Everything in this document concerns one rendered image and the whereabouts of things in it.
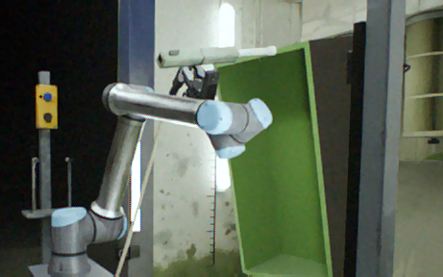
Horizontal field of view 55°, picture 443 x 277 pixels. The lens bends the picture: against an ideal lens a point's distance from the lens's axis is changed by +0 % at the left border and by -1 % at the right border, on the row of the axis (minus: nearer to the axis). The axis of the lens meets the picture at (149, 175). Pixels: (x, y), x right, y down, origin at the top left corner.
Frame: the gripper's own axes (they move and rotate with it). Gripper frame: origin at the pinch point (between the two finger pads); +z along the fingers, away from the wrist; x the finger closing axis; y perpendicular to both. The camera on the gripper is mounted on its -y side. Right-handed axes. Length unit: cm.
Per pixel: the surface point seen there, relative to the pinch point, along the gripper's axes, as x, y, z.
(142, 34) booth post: 47, 84, 86
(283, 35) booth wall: 164, 88, 76
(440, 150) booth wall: 207, 65, -48
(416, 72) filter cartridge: 179, 35, -4
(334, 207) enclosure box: 69, 40, -60
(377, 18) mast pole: -7, -62, -41
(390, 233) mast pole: -12, -44, -77
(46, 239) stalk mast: -34, 161, -2
